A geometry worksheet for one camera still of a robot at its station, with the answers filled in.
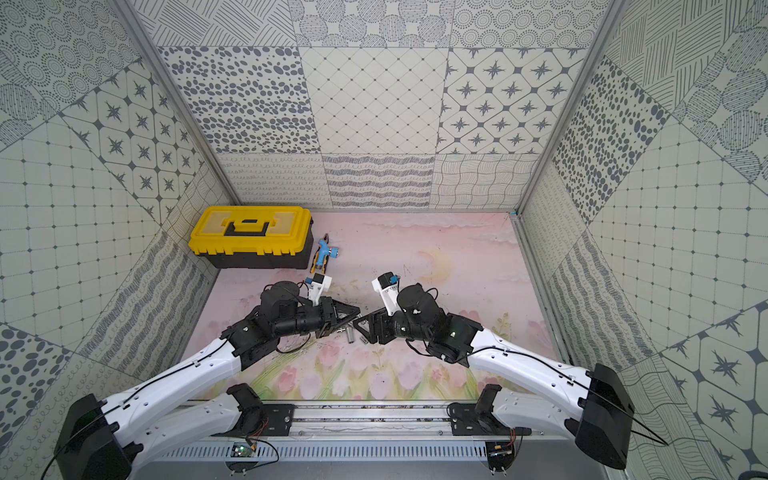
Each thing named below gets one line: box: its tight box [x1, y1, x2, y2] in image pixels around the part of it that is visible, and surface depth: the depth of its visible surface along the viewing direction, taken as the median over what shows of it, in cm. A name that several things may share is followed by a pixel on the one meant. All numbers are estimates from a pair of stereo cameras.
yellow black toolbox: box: [188, 206, 314, 269], surface depth 95 cm
